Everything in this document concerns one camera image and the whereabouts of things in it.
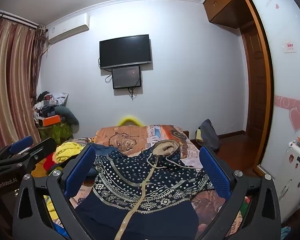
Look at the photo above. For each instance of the orange box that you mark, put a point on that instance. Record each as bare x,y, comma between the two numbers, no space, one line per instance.
51,120

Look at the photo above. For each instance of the curtain rail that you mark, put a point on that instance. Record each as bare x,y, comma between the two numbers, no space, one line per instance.
15,18

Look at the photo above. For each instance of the large black wall television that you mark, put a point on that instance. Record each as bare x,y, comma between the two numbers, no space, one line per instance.
125,51

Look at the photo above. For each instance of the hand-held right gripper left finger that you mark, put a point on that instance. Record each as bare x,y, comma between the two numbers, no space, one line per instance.
81,172

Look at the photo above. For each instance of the dark grey bag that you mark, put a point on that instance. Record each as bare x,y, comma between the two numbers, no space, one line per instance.
210,135

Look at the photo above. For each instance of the white mini fridge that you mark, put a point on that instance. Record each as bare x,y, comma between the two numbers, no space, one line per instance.
295,175

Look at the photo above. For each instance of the wooden overhead cabinet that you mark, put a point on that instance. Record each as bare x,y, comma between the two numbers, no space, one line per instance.
225,2

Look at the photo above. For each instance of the red plush cloth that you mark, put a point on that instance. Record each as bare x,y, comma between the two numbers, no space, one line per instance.
51,164

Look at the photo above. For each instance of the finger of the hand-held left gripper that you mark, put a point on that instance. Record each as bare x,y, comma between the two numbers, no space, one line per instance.
40,150
21,143

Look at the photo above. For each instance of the striped brown curtain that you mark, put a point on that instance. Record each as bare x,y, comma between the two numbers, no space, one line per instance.
12,80

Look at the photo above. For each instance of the pile of mixed clothes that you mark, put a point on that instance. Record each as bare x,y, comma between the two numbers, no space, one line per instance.
46,105

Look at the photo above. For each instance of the white air conditioner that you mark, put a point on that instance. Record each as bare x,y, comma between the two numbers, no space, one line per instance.
67,28

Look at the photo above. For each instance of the yellow cartoon fleece blanket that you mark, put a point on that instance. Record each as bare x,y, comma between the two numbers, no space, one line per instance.
67,152

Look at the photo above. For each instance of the navy patterned hooded sweater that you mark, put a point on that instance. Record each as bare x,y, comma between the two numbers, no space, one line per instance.
140,180

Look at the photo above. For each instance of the wardrobe door with pink hearts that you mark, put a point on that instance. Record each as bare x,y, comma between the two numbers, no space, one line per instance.
287,85

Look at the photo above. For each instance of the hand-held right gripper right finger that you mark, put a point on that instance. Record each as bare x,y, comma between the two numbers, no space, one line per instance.
215,172

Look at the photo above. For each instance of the small black wall monitor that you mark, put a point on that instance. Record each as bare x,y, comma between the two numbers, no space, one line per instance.
126,77

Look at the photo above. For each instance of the orange printed blanket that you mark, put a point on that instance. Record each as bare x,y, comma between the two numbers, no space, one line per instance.
135,136

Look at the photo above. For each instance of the brown wooden door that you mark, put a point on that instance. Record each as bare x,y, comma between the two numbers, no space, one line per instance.
255,85

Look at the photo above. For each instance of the green patterned box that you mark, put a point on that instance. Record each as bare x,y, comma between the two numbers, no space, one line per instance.
55,132

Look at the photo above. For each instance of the yellow curved headboard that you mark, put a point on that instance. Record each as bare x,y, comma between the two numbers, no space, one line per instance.
128,118

